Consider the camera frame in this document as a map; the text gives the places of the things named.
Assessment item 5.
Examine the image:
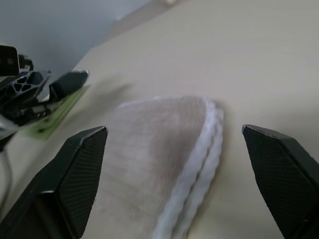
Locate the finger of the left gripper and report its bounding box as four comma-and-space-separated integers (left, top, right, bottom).
48, 70, 90, 101

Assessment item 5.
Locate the green towel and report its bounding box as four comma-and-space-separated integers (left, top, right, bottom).
19, 86, 92, 140

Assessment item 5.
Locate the beige towel with white trim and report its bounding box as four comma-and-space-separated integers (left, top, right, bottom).
93, 95, 225, 239

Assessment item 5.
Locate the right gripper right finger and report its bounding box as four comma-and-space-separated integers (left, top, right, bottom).
242, 124, 319, 239

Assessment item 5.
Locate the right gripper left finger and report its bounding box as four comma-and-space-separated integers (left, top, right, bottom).
0, 125, 109, 239

